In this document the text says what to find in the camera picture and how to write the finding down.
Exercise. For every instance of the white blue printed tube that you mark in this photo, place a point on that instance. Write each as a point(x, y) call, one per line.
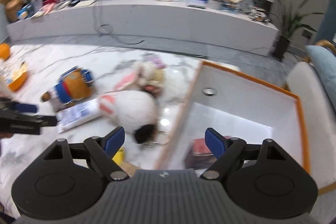
point(77, 115)

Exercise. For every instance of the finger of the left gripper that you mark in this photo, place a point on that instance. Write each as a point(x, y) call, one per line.
point(24, 108)
point(37, 120)

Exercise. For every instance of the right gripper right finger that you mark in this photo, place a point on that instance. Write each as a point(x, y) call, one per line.
point(226, 152)

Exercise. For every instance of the grey tablet on console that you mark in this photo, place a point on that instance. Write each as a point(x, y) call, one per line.
point(200, 4)

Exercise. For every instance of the pink eared crochet bunny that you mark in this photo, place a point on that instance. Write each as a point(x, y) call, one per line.
point(147, 76)

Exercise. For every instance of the yellow small toy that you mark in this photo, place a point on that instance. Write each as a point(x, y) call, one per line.
point(119, 156)

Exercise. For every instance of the potted green plant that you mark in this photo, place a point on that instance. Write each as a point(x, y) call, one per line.
point(290, 20)

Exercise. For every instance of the brown plush dog blue outfit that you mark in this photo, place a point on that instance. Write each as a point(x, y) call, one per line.
point(74, 85)

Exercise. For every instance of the dark picture box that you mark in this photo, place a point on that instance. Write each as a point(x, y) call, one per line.
point(199, 156)

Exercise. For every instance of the light blue cushion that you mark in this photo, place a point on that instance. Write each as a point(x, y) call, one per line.
point(324, 63)

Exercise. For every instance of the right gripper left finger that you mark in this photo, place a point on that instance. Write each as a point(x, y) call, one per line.
point(102, 151)

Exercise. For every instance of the orange storage box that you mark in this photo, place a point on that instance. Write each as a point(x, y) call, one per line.
point(236, 104)

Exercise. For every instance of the white tv console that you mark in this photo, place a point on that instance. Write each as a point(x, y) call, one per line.
point(152, 19)

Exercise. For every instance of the white pink striped plush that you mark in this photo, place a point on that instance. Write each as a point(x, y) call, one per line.
point(136, 111)

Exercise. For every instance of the black white toy car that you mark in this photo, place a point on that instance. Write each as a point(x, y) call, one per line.
point(258, 14)

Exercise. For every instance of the white armchair wooden frame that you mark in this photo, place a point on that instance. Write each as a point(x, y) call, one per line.
point(319, 116)

